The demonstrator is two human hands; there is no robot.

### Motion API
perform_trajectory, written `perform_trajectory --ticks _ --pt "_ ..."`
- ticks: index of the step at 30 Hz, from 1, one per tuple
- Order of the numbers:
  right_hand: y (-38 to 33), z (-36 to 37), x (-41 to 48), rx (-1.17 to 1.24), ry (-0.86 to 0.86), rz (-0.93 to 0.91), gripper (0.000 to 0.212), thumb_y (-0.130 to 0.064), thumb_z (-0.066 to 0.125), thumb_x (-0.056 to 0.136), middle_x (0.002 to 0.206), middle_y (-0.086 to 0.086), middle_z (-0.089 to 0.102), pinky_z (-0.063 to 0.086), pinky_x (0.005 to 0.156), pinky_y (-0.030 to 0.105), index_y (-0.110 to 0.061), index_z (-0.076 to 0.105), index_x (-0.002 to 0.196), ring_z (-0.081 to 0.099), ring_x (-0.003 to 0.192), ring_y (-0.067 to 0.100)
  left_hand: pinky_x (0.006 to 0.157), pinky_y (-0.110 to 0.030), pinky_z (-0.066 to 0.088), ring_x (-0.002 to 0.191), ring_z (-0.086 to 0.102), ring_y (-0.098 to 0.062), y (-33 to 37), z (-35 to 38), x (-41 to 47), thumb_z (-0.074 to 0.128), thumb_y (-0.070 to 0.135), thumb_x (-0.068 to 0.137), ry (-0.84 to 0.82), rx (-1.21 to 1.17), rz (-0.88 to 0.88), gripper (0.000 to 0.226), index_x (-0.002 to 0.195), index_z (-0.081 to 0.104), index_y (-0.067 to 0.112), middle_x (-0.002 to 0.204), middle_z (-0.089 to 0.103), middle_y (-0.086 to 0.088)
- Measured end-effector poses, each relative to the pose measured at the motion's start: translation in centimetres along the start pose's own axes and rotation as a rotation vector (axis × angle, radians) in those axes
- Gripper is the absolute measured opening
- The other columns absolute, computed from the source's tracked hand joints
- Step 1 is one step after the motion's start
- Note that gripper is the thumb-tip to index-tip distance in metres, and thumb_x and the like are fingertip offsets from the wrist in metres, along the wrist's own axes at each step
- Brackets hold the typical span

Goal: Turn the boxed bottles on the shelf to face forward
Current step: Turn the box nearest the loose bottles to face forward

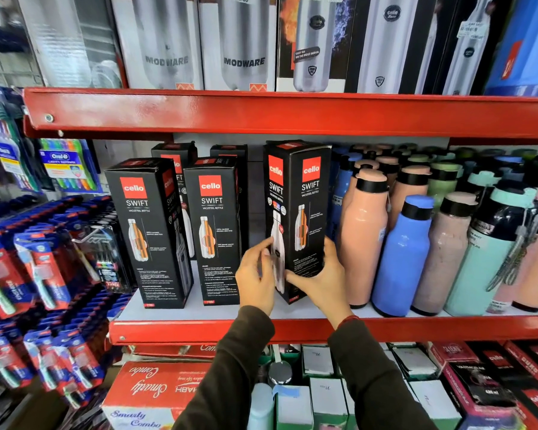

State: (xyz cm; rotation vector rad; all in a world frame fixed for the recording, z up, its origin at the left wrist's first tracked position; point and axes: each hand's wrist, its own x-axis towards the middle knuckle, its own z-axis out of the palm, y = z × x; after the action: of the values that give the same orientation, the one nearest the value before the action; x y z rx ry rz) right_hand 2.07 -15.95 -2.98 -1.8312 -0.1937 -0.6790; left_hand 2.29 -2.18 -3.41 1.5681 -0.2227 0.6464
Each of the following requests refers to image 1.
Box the person's right hand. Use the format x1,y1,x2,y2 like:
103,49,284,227
285,237,354,330

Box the person's right forearm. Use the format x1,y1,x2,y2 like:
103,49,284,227
327,316,438,430

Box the flat red box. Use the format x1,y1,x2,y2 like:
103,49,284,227
126,344,217,360

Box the red metal shelf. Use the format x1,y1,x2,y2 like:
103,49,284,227
22,87,538,140
108,314,538,346

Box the group of white-green boxes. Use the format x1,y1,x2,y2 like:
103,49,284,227
258,344,463,430

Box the multicolour toothbrush pack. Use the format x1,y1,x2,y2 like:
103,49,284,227
39,139,102,194

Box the rack of red-blue toothbrush packets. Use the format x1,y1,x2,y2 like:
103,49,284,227
0,194,135,412

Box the large red combo box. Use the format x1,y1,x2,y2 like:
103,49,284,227
101,361,212,430

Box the clear plastic box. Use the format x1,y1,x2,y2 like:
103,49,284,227
16,0,127,89

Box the black silver bottle box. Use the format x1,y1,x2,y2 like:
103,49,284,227
432,0,516,96
345,0,451,95

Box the fire and ice bottle box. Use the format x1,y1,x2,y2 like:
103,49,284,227
276,0,364,93

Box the person's left forearm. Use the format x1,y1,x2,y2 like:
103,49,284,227
172,305,276,430

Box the group of pastel steel bottles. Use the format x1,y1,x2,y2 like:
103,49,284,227
326,143,538,317

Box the person's left hand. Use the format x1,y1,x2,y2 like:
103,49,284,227
235,237,277,316

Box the light blue bottle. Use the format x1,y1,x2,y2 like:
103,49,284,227
247,383,275,430

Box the white steel bottle box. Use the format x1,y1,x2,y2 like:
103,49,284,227
198,0,279,92
110,0,204,90

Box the group of black-red boxes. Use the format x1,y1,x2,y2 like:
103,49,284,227
424,339,538,430

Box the hanging blue toothbrush packs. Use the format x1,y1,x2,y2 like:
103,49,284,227
0,86,42,194

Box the steel bottle cap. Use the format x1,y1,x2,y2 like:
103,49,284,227
268,361,293,386

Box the blue box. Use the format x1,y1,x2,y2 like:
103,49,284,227
483,0,538,98

